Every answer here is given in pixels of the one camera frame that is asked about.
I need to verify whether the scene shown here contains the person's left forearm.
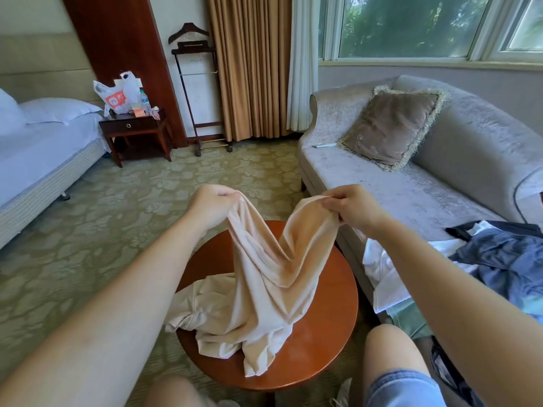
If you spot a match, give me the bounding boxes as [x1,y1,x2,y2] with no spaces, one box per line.
[0,214,217,407]

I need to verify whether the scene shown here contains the beige curtain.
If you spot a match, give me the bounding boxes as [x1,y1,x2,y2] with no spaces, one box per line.
[206,0,294,142]

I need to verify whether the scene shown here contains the round wooden table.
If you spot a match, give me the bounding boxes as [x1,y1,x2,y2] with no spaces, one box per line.
[175,220,359,393]

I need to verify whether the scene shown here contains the plain beige T-shirt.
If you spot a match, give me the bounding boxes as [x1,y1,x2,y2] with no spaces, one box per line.
[163,192,342,378]

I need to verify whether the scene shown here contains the white sneaker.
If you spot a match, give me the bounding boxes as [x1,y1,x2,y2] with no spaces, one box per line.
[331,377,354,407]

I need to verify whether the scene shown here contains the grey velvet chaise sofa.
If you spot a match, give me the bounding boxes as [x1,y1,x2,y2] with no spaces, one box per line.
[297,75,543,306]

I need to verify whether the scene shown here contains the person's right leg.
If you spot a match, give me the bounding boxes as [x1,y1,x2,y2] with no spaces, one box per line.
[352,324,432,407]

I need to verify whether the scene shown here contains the white framed window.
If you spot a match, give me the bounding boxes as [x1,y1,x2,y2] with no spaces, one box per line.
[318,0,543,70]

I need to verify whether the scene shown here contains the person's right forearm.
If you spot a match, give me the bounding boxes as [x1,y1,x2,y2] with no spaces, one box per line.
[365,218,543,407]

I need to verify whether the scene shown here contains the person's left hand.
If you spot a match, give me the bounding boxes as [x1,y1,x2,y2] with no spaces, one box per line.
[185,184,244,236]

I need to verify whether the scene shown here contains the person's right hand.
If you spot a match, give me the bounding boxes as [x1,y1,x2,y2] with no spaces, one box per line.
[321,184,385,239]

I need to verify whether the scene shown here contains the black valet stand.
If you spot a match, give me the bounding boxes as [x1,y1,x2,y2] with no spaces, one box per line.
[168,23,234,158]

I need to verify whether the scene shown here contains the white plastic bag red print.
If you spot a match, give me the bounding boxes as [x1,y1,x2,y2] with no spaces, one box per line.
[93,79,131,115]

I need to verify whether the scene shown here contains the plain white plastic bag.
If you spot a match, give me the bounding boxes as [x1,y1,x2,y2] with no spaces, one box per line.
[119,71,156,117]

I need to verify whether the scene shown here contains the white duvet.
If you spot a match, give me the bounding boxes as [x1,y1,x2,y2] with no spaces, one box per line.
[0,87,28,137]

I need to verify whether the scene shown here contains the dark wooden nightstand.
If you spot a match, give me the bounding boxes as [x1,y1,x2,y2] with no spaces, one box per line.
[97,114,174,168]

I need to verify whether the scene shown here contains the pile of clothes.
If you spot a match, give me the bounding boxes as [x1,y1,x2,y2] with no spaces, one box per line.
[363,220,543,404]

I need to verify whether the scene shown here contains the beige padded headboard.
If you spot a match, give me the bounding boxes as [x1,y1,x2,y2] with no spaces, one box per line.
[0,33,98,107]

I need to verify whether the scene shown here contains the blue denim shorts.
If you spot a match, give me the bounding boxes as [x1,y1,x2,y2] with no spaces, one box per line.
[365,369,447,407]

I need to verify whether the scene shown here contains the dark wooden wall panel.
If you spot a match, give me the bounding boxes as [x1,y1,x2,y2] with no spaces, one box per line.
[61,0,188,149]

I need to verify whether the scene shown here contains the white pillow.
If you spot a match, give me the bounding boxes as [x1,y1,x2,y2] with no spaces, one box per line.
[19,98,103,126]

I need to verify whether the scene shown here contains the brown fringed cushion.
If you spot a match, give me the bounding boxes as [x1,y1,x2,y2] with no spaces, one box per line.
[339,85,447,172]

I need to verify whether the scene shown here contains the white bed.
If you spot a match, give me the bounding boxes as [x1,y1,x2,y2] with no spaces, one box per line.
[0,87,108,251]

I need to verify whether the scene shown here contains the white sheer curtain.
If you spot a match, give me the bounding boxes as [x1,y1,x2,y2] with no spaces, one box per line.
[286,0,324,134]

